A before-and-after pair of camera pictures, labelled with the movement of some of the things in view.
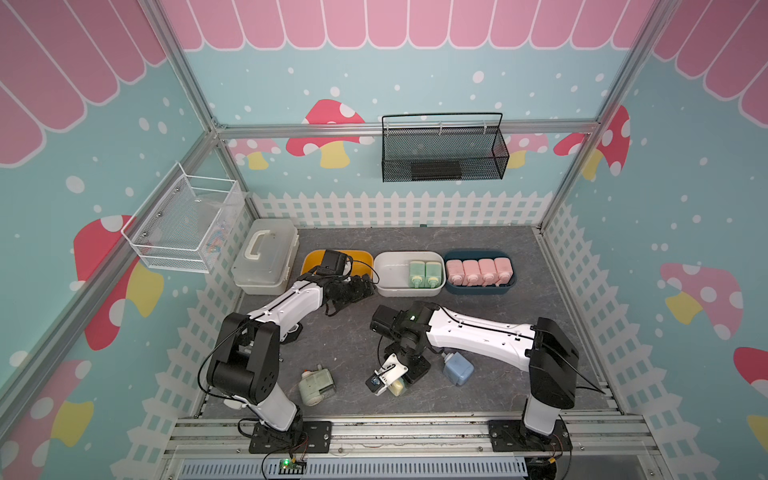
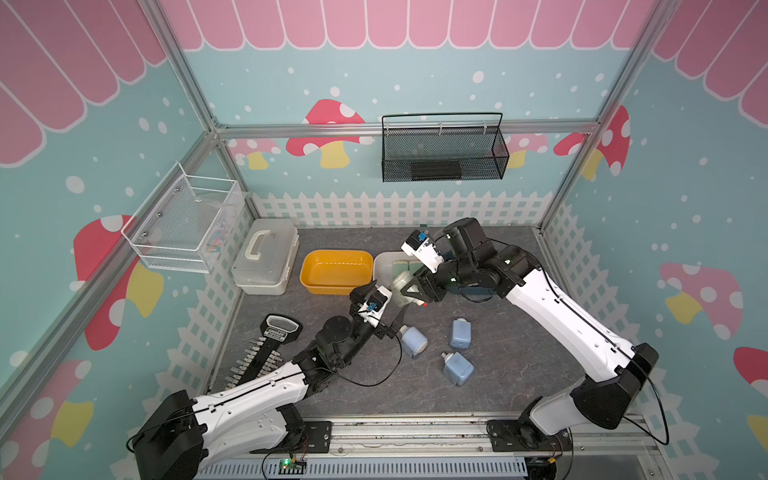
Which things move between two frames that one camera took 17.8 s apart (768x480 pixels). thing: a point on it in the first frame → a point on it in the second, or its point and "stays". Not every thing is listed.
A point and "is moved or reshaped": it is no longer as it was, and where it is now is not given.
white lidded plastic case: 264,260 stays
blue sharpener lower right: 457,368 stays
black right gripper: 416,373 → 426,281
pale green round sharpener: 312,383 is moved or reshaped
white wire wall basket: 178,224 stays
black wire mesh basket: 444,146 stays
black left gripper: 358,293 → 357,294
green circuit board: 290,466 stays
